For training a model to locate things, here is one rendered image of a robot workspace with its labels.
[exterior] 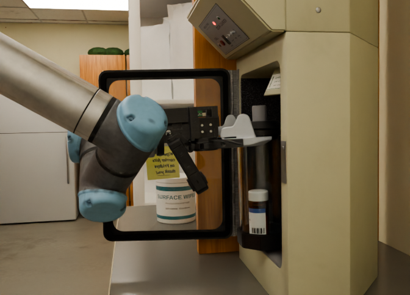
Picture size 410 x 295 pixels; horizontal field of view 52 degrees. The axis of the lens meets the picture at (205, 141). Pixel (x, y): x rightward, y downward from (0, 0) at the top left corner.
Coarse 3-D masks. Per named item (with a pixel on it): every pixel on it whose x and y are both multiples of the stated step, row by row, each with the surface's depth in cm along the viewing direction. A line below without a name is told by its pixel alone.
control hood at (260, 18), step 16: (208, 0) 76; (224, 0) 71; (240, 0) 66; (256, 0) 66; (272, 0) 66; (192, 16) 91; (240, 16) 71; (256, 16) 66; (272, 16) 66; (256, 32) 71; (272, 32) 68; (240, 48) 84
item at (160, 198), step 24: (120, 96) 97; (144, 96) 97; (168, 96) 97; (192, 96) 97; (216, 96) 97; (144, 168) 98; (168, 168) 98; (216, 168) 98; (144, 192) 98; (168, 192) 98; (192, 192) 98; (216, 192) 99; (144, 216) 99; (168, 216) 99; (192, 216) 99; (216, 216) 99
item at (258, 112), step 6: (252, 108) 81; (258, 108) 80; (264, 108) 80; (252, 114) 82; (258, 114) 80; (264, 114) 80; (258, 120) 80; (264, 120) 80; (270, 120) 80; (276, 120) 80; (258, 126) 77; (264, 126) 77; (270, 126) 77; (276, 126) 78
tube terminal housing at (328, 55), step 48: (288, 0) 67; (336, 0) 68; (288, 48) 67; (336, 48) 69; (288, 96) 68; (336, 96) 69; (288, 144) 68; (336, 144) 69; (288, 192) 68; (336, 192) 70; (288, 240) 69; (336, 240) 70; (288, 288) 69; (336, 288) 71
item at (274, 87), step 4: (276, 68) 81; (276, 72) 81; (272, 76) 82; (276, 76) 80; (272, 80) 81; (276, 80) 79; (268, 84) 82; (272, 84) 80; (276, 84) 79; (280, 84) 78; (268, 88) 81; (272, 88) 80; (276, 88) 78; (280, 88) 78; (268, 92) 80; (272, 92) 79; (276, 92) 78; (280, 92) 77; (264, 96) 83; (268, 96) 87; (272, 96) 88; (276, 96) 89; (280, 96) 90
